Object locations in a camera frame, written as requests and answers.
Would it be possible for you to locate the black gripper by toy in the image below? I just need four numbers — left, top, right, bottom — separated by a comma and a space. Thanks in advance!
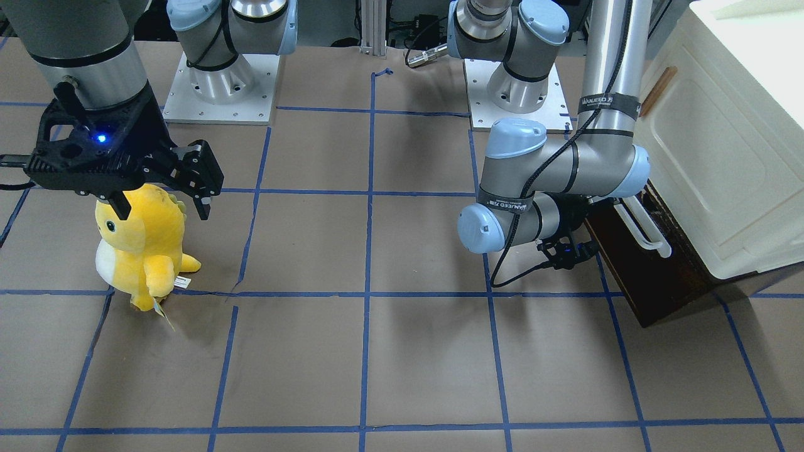
24, 81, 224, 220

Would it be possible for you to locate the black gripper by drawer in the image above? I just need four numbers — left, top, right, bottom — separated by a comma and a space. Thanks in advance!
537, 198, 600, 270

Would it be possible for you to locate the grey robot arm by drawer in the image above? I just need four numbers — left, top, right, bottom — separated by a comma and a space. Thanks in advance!
447, 1, 651, 259

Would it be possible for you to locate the grey robot arm by toy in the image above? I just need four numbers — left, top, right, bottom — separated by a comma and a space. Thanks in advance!
2, 1, 298, 220

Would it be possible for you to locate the cream plastic drawer cabinet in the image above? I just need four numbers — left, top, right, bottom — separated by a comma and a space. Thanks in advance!
635, 1, 803, 279

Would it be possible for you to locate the yellow plush toy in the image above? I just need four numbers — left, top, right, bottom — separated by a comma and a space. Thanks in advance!
94, 184, 202, 315

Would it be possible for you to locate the wooden stick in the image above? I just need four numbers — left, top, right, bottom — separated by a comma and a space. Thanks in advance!
639, 66, 678, 117

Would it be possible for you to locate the aluminium frame post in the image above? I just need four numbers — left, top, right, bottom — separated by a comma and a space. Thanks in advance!
359, 0, 388, 59

